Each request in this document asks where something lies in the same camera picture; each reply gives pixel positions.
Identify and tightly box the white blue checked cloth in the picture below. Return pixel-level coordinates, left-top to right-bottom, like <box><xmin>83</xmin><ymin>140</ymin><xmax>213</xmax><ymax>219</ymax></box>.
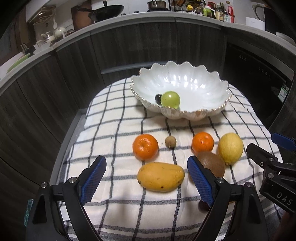
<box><xmin>59</xmin><ymin>78</ymin><xmax>280</xmax><ymax>240</ymax></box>

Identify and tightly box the black wire spice rack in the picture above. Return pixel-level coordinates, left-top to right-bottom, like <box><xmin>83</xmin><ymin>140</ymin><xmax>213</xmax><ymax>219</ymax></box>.
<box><xmin>169</xmin><ymin>0</ymin><xmax>206</xmax><ymax>14</ymax></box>

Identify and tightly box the white teapot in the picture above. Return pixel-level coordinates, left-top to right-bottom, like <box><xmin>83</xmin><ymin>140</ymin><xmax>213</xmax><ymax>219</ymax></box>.
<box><xmin>54</xmin><ymin>27</ymin><xmax>66</xmax><ymax>39</ymax></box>

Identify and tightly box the green round plum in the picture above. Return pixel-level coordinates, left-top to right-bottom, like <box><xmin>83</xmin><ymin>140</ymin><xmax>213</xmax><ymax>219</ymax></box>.
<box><xmin>161</xmin><ymin>91</ymin><xmax>181</xmax><ymax>109</ymax></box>

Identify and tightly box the dark purple plum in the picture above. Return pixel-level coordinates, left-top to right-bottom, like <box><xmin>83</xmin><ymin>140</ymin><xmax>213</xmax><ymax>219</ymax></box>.
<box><xmin>198</xmin><ymin>200</ymin><xmax>210</xmax><ymax>212</ymax></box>

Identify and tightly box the grey cabinet drawer handle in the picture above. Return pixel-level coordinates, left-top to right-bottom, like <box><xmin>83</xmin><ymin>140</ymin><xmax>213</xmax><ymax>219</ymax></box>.
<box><xmin>101</xmin><ymin>65</ymin><xmax>141</xmax><ymax>74</ymax></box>

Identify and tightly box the yellow mango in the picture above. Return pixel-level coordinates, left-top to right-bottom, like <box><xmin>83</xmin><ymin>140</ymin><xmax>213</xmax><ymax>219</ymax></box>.
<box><xmin>137</xmin><ymin>162</ymin><xmax>185</xmax><ymax>192</ymax></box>

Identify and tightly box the yellow lemon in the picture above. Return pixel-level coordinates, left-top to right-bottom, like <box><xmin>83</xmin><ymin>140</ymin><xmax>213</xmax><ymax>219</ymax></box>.
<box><xmin>218</xmin><ymin>133</ymin><xmax>244</xmax><ymax>165</ymax></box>

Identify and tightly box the yellow cap jar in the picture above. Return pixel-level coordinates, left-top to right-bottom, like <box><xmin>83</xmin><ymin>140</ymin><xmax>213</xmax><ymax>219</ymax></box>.
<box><xmin>187</xmin><ymin>5</ymin><xmax>193</xmax><ymax>11</ymax></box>

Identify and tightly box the white scalloped ceramic bowl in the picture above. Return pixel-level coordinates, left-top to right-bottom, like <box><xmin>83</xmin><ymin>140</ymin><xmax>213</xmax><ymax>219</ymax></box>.
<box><xmin>130</xmin><ymin>61</ymin><xmax>232</xmax><ymax>121</ymax></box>

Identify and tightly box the green white energy sticker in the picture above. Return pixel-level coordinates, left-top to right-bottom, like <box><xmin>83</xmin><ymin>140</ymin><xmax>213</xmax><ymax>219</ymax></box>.
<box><xmin>278</xmin><ymin>84</ymin><xmax>289</xmax><ymax>103</ymax></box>

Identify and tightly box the white rice cooker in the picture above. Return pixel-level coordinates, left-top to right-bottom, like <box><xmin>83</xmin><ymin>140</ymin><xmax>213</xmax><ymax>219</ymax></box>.
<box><xmin>251</xmin><ymin>3</ymin><xmax>265</xmax><ymax>22</ymax></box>

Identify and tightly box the green sauce bottle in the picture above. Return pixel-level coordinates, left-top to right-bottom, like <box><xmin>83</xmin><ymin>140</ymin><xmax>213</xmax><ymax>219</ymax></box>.
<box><xmin>203</xmin><ymin>6</ymin><xmax>216</xmax><ymax>19</ymax></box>

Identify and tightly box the red label bottle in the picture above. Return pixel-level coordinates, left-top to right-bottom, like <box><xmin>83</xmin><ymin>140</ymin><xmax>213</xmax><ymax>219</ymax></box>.
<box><xmin>226</xmin><ymin>1</ymin><xmax>235</xmax><ymax>23</ymax></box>

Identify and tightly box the dark grape in bowl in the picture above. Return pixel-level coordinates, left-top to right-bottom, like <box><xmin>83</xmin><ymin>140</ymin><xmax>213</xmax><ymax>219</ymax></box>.
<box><xmin>154</xmin><ymin>94</ymin><xmax>162</xmax><ymax>105</ymax></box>

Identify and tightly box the right orange mandarin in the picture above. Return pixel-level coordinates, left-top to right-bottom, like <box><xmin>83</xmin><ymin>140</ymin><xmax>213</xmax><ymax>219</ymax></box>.
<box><xmin>191</xmin><ymin>132</ymin><xmax>214</xmax><ymax>154</ymax></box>

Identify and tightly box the brown kiwi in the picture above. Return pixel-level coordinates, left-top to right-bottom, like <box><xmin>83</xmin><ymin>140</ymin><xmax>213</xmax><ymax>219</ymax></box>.
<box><xmin>196</xmin><ymin>151</ymin><xmax>226</xmax><ymax>178</ymax></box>

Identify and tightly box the small tan longan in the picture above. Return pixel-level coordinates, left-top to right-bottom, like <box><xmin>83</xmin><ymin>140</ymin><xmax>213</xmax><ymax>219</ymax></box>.
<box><xmin>165</xmin><ymin>136</ymin><xmax>177</xmax><ymax>149</ymax></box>

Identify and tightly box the black wok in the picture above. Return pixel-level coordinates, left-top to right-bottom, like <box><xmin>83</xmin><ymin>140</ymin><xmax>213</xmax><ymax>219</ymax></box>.
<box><xmin>76</xmin><ymin>0</ymin><xmax>124</xmax><ymax>22</ymax></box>

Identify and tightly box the steel saucepan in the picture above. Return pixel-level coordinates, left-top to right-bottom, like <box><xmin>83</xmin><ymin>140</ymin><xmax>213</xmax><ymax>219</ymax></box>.
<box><xmin>147</xmin><ymin>1</ymin><xmax>167</xmax><ymax>10</ymax></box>

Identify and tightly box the orange mandarin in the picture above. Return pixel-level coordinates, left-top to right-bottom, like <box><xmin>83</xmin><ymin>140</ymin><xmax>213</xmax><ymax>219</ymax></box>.
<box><xmin>132</xmin><ymin>134</ymin><xmax>159</xmax><ymax>161</ymax></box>
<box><xmin>191</xmin><ymin>132</ymin><xmax>214</xmax><ymax>154</ymax></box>

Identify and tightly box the left orange mandarin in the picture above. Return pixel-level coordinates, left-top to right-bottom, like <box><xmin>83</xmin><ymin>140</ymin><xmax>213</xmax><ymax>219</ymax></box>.
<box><xmin>132</xmin><ymin>134</ymin><xmax>159</xmax><ymax>161</ymax></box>

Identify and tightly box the dark soy sauce bottle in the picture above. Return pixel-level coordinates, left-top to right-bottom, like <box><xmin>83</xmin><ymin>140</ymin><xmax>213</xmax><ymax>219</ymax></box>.
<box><xmin>218</xmin><ymin>3</ymin><xmax>224</xmax><ymax>22</ymax></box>

